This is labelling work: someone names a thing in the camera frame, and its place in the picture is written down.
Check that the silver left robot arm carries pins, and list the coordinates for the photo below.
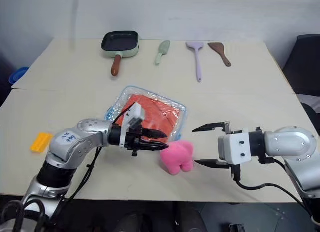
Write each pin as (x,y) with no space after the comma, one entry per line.
(87,139)

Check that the blue plastic container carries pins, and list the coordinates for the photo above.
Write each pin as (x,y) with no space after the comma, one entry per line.
(18,75)

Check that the black chair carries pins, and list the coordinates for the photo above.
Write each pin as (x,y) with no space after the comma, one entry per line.
(305,67)

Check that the green rice scoop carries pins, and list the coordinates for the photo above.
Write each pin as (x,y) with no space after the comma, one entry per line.
(163,48)

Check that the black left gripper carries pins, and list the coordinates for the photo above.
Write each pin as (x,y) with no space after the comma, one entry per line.
(133,139)

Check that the clear plastic pouch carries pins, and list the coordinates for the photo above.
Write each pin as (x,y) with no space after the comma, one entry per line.
(130,90)

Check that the purple silicone spatula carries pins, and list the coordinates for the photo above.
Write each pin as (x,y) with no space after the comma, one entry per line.
(197,57)

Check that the brown wooden spatula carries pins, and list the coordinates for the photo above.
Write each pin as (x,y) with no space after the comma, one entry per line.
(220,52)

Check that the green square frying pan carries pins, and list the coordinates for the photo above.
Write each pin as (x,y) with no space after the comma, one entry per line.
(120,42)

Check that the yellow plastic block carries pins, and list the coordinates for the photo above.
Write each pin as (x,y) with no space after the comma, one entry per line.
(41,142)

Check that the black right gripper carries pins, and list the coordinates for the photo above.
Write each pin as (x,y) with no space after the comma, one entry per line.
(236,172)

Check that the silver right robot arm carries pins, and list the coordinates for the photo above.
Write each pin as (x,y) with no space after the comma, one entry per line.
(287,142)

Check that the orange cloth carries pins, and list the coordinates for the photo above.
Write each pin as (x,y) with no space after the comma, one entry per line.
(162,112)

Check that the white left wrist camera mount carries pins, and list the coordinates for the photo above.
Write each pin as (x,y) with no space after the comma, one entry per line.
(136,112)

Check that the pink plush toy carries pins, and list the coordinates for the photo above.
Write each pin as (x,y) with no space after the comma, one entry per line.
(177,154)

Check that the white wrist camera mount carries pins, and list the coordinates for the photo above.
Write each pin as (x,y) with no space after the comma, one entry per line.
(136,112)
(236,147)

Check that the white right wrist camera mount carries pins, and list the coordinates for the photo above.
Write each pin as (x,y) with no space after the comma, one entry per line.
(236,147)

